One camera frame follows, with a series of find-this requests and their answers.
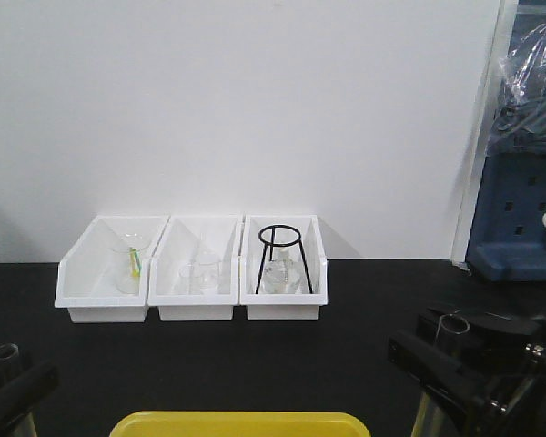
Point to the clear flask in tripod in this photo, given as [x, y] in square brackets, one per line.
[281, 275]

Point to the white storage bin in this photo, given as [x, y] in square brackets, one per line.
[184, 238]
[300, 306]
[85, 286]

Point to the small clear glass beaker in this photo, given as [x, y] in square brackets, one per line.
[189, 277]

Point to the clear glass tube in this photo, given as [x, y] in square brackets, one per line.
[4, 357]
[450, 333]

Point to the clear plastic bag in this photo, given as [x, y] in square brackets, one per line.
[520, 123]

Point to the middle white storage bin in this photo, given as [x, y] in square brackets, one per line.
[184, 238]

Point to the yellow plastic tray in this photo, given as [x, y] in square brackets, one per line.
[179, 423]

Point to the right white storage bin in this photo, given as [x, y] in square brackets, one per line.
[300, 306]

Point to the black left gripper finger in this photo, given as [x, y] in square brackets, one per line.
[21, 395]

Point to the green yellow stirring rod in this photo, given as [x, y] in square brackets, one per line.
[135, 263]

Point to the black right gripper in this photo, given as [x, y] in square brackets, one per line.
[515, 405]

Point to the left white storage bin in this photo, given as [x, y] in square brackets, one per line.
[85, 286]

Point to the black wire tripod stand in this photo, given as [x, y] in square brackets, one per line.
[276, 236]

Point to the blue pegboard rack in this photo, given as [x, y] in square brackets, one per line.
[507, 239]

